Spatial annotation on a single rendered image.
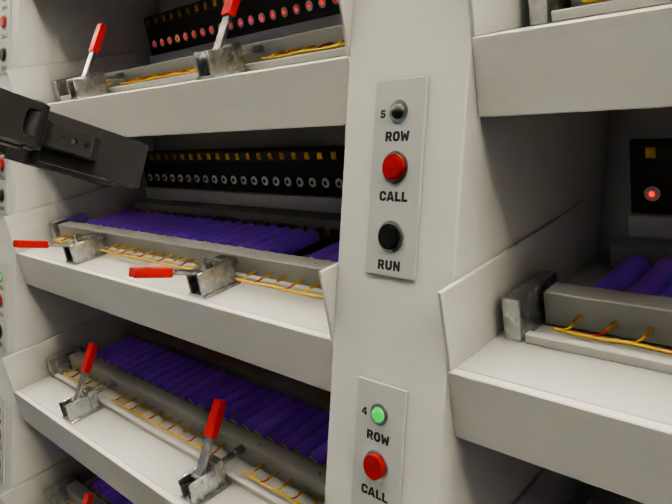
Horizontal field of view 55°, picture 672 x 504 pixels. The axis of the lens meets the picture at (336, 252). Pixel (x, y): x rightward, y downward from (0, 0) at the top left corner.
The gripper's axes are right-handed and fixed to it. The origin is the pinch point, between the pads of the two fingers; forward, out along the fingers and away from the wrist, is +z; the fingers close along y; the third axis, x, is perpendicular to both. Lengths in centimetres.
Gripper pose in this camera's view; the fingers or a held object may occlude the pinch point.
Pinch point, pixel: (80, 152)
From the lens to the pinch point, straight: 45.0
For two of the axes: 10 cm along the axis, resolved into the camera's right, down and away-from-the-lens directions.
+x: -2.0, 9.8, -0.7
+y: -7.1, -1.0, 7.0
